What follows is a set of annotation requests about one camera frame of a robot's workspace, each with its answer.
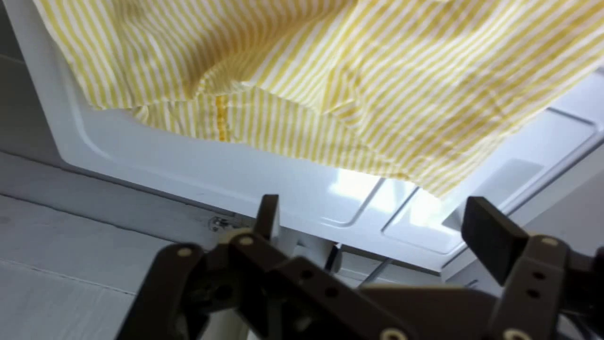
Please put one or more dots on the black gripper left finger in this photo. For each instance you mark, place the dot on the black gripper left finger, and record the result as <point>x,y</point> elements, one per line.
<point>283,290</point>

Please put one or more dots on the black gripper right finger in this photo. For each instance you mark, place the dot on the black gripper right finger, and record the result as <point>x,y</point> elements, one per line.
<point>534,284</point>

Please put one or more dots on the yellow striped towel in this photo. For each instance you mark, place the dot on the yellow striped towel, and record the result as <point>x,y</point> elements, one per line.
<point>378,95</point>

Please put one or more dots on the white cabinet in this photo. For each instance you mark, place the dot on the white cabinet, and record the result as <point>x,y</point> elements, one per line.
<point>62,265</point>

